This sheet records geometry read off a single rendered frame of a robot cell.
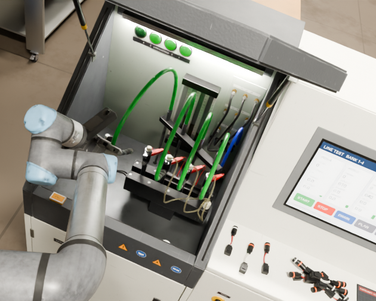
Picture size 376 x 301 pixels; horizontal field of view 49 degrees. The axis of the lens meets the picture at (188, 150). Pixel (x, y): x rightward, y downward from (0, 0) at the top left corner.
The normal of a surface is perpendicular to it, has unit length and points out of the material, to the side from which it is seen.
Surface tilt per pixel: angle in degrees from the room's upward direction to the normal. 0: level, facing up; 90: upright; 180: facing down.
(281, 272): 0
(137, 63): 90
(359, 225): 76
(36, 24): 90
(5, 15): 0
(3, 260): 17
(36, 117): 45
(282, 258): 0
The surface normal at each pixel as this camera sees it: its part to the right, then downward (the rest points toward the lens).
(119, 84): -0.32, 0.65
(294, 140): -0.26, 0.47
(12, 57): 0.24, -0.65
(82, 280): 0.77, -0.23
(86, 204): 0.10, -0.86
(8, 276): 0.24, -0.46
